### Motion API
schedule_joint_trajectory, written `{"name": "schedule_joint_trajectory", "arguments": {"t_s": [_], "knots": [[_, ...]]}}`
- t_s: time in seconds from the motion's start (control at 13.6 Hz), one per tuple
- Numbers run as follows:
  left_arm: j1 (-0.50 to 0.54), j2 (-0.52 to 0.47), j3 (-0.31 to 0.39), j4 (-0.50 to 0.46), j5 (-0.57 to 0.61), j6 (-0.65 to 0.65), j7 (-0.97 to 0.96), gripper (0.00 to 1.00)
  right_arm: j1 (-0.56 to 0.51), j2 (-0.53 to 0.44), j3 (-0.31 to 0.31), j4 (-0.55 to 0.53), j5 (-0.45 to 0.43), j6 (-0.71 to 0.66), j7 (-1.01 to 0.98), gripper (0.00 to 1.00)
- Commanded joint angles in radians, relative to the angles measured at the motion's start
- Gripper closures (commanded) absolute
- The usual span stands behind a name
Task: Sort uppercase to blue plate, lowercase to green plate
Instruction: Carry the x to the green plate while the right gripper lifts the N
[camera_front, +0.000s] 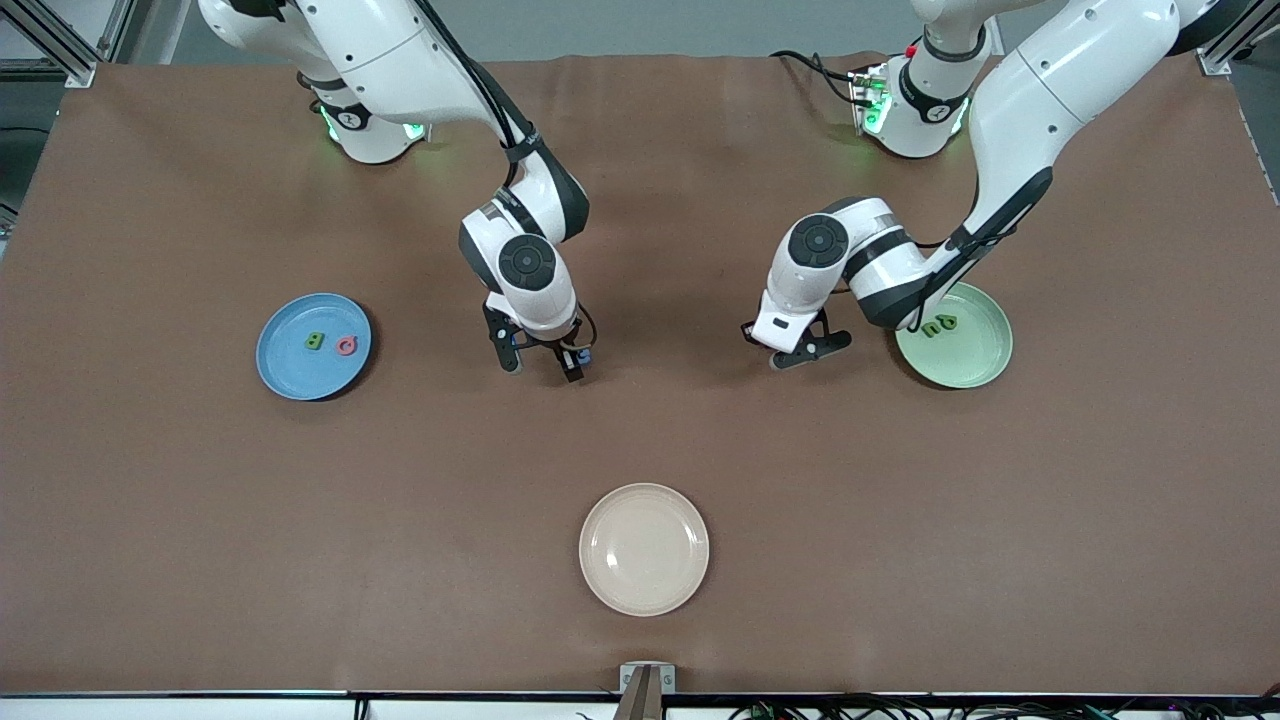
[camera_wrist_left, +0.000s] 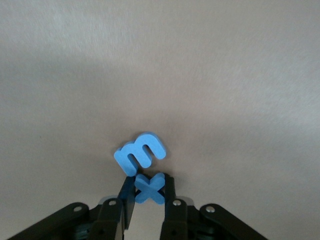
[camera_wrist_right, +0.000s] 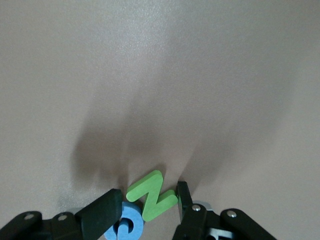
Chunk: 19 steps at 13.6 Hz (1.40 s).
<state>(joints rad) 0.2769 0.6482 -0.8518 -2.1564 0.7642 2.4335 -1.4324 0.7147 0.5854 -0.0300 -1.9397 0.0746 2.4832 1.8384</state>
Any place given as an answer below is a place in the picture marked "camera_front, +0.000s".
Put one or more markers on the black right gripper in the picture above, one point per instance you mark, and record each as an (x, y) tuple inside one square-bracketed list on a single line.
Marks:
[(541, 345)]

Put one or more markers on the green letter u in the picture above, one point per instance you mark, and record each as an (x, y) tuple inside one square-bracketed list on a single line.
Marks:
[(932, 327)]

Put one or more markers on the pink letter Q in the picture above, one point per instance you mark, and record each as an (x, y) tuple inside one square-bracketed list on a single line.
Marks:
[(346, 346)]

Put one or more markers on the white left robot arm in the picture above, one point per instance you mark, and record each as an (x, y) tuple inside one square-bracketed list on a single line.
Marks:
[(1080, 70)]

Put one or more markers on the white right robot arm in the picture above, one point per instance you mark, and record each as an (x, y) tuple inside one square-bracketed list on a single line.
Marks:
[(380, 50)]

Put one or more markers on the cream plate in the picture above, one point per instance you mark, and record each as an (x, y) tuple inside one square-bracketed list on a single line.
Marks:
[(644, 549)]

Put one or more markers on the green plate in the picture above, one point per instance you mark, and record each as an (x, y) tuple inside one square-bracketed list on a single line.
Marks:
[(965, 355)]

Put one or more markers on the blue plate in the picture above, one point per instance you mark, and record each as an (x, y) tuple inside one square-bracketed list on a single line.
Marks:
[(300, 375)]

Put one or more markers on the brown table cover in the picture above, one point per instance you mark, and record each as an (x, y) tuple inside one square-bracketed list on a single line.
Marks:
[(680, 440)]

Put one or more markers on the white table edge strip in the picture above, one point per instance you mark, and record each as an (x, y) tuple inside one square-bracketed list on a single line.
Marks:
[(200, 712)]

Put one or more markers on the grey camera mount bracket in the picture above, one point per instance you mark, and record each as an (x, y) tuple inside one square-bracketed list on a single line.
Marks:
[(647, 680)]

